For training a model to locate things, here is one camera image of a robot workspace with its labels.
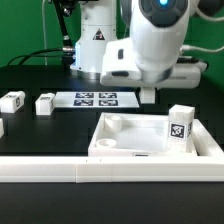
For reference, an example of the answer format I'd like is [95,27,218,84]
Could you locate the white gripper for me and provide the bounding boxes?
[100,38,207,89]

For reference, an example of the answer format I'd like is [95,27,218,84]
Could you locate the white square tabletop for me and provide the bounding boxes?
[88,113,197,157]

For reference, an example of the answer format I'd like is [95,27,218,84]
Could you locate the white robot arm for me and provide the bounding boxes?
[100,0,224,88]

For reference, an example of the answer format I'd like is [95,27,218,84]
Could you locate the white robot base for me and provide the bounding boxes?
[70,0,117,80]

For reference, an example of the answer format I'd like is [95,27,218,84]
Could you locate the white marker sheet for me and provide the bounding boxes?
[55,92,139,108]

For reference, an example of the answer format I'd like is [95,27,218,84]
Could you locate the white U-shaped obstacle fence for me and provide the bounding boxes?
[0,120,224,183]

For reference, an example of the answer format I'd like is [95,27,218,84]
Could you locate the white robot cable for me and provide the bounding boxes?
[181,6,224,54]

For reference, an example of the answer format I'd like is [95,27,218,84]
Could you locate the black camera stand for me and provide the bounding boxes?
[48,0,78,67]

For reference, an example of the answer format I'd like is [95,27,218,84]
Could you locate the black cables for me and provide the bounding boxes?
[7,47,75,66]

